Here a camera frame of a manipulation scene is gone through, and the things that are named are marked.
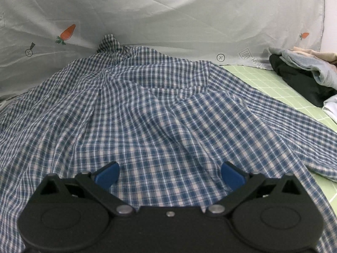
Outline blue white checked shirt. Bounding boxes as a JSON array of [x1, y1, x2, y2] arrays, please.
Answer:
[[0, 34, 337, 253]]

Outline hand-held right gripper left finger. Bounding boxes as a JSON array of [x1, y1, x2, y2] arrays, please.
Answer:
[[35, 161, 136, 218]]

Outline grey carrot print sheet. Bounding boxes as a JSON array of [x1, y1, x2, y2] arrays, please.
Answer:
[[0, 0, 325, 102]]

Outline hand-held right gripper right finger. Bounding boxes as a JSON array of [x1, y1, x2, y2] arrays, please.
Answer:
[[205, 161, 304, 218]]

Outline white garment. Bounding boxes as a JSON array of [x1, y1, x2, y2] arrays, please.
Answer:
[[322, 93, 337, 124]]

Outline black garment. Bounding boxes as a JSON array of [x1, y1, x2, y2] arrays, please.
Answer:
[[269, 54, 337, 108]]

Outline beige garment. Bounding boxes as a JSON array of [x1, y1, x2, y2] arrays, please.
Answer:
[[291, 46, 337, 65]]

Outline grey garment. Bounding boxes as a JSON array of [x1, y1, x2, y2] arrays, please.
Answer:
[[269, 47, 337, 89]]

